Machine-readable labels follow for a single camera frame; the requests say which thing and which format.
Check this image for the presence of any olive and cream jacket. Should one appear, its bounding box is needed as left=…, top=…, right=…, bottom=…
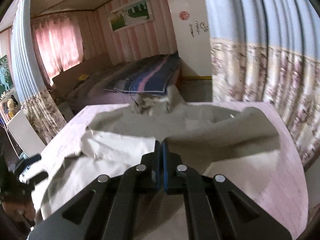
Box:
left=23, top=84, right=282, bottom=240

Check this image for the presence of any person left hand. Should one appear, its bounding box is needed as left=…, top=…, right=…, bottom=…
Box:
left=2, top=197, right=36, bottom=222

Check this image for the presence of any white cabinet at left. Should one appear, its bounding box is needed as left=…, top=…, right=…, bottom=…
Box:
left=7, top=110, right=46, bottom=157

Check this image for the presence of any pink floral bed sheet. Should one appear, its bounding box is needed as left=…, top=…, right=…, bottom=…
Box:
left=32, top=102, right=309, bottom=238

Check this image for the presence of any yellow object on bed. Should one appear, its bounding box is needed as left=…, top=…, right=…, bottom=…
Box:
left=78, top=74, right=89, bottom=82

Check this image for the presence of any dark bed with striped blanket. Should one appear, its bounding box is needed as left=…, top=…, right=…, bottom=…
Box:
left=53, top=53, right=181, bottom=112

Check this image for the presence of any pink window curtain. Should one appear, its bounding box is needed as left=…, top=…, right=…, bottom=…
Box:
left=31, top=14, right=84, bottom=87

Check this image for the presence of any framed landscape picture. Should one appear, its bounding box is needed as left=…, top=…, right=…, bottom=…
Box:
left=108, top=0, right=153, bottom=32

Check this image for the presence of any white wardrobe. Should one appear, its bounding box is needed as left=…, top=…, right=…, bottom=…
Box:
left=164, top=0, right=213, bottom=78

